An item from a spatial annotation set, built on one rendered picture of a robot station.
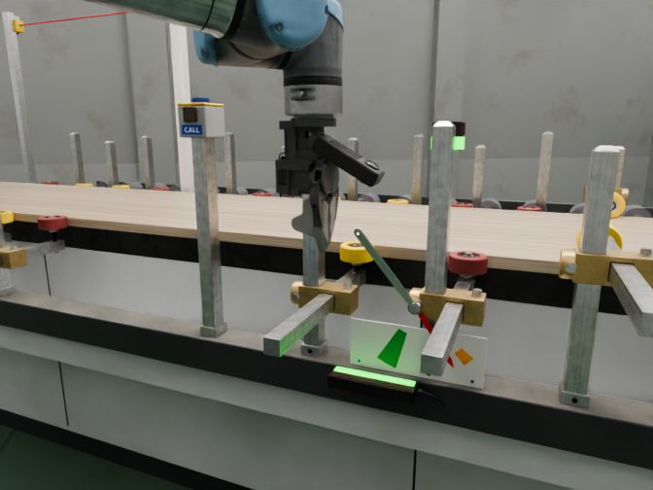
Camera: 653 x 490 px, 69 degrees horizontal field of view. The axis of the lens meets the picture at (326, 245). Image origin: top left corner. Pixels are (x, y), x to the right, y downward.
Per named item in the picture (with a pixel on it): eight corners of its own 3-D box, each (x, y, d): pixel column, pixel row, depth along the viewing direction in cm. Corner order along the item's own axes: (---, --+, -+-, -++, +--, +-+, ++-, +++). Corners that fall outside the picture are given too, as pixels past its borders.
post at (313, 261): (319, 379, 102) (318, 151, 91) (303, 376, 104) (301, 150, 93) (325, 371, 105) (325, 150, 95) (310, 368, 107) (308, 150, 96)
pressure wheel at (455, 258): (482, 312, 99) (486, 259, 97) (443, 307, 102) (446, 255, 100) (485, 300, 107) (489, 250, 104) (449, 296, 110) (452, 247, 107)
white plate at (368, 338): (482, 390, 88) (487, 339, 86) (349, 364, 97) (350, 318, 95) (483, 388, 88) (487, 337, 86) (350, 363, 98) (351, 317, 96)
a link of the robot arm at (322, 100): (350, 88, 76) (328, 83, 67) (350, 121, 77) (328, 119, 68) (298, 90, 79) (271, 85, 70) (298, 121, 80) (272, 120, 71)
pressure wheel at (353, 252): (379, 292, 112) (381, 244, 109) (349, 297, 109) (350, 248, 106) (362, 283, 119) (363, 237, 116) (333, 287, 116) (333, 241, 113)
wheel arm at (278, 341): (281, 363, 76) (280, 337, 75) (262, 359, 77) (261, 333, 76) (365, 284, 115) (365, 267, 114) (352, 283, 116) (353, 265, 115)
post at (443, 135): (438, 379, 92) (453, 121, 81) (420, 375, 93) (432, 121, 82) (441, 370, 95) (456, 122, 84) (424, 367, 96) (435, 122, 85)
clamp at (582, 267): (656, 293, 74) (661, 261, 72) (559, 282, 79) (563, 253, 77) (647, 281, 79) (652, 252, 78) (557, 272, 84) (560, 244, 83)
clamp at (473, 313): (482, 328, 86) (484, 300, 84) (407, 317, 91) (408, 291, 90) (484, 316, 91) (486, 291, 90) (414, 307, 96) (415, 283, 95)
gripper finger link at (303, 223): (296, 249, 80) (294, 194, 78) (328, 253, 78) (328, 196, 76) (288, 254, 77) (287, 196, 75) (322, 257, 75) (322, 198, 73)
